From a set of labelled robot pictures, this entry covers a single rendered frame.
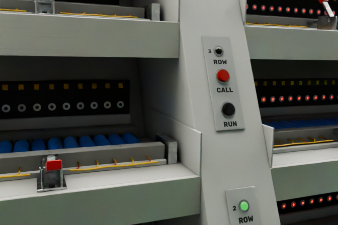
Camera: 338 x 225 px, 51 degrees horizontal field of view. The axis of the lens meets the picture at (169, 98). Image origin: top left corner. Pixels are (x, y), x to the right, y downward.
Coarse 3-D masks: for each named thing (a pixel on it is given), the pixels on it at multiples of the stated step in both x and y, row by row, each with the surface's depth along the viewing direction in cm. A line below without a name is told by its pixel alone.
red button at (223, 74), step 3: (222, 69) 44; (219, 72) 44; (222, 72) 44; (225, 72) 44; (219, 75) 43; (222, 75) 44; (225, 75) 44; (228, 75) 44; (219, 78) 43; (222, 78) 43; (225, 78) 44; (228, 78) 44; (222, 81) 44; (225, 81) 44
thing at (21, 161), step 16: (128, 144) 44; (144, 144) 44; (160, 144) 44; (0, 160) 37; (16, 160) 38; (32, 160) 38; (64, 160) 40; (80, 160) 40; (96, 160) 41; (112, 160) 42; (128, 160) 42; (0, 176) 36; (16, 176) 36
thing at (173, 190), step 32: (0, 128) 49; (32, 128) 51; (160, 128) 51; (192, 128) 41; (192, 160) 41; (0, 192) 34; (32, 192) 34; (64, 192) 34; (96, 192) 36; (128, 192) 37; (160, 192) 38; (192, 192) 40; (0, 224) 33; (32, 224) 34; (64, 224) 35; (96, 224) 36; (128, 224) 37
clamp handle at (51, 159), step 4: (48, 156) 35; (52, 156) 36; (48, 160) 35; (52, 160) 29; (56, 160) 30; (60, 160) 30; (48, 164) 29; (52, 164) 29; (56, 164) 29; (60, 164) 30; (48, 168) 29; (52, 168) 29; (56, 168) 29; (60, 168) 30
